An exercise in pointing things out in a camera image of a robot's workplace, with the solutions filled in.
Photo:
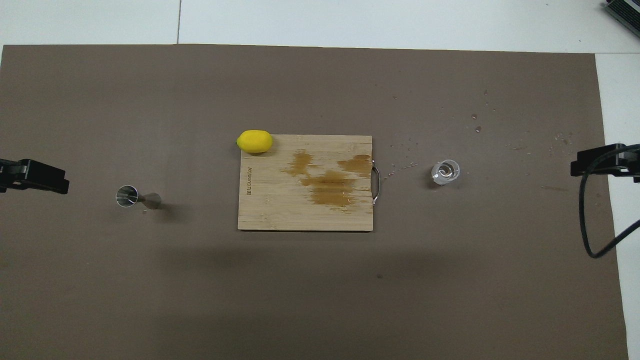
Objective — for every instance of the yellow lemon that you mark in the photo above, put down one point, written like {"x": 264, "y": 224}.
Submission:
{"x": 255, "y": 141}

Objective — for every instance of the brown table mat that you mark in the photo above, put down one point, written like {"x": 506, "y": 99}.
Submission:
{"x": 150, "y": 100}

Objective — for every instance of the wooden cutting board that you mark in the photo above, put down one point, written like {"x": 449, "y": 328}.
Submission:
{"x": 280, "y": 210}

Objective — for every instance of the clear glass cup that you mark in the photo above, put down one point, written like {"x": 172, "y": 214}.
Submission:
{"x": 445, "y": 172}

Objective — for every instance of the steel jigger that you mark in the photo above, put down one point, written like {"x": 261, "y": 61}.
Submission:
{"x": 150, "y": 200}

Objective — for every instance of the grey ribbed device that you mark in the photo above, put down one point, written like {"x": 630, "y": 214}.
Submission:
{"x": 627, "y": 12}

